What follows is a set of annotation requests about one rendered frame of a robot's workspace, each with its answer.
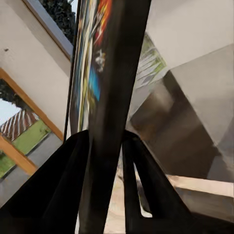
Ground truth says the poster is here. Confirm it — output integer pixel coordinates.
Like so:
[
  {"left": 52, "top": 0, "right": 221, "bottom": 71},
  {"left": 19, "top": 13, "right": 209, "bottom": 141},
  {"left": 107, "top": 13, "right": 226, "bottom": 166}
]
[{"left": 63, "top": 0, "right": 151, "bottom": 234}]

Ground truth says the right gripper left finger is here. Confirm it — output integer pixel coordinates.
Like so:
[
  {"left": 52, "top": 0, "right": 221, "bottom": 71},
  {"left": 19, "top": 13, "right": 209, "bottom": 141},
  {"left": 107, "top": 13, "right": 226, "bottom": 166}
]
[{"left": 0, "top": 130, "right": 90, "bottom": 234}]

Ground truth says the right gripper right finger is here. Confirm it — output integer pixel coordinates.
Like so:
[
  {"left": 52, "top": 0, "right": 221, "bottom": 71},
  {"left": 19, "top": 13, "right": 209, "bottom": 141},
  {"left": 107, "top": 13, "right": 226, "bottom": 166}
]
[{"left": 122, "top": 130, "right": 205, "bottom": 234}]

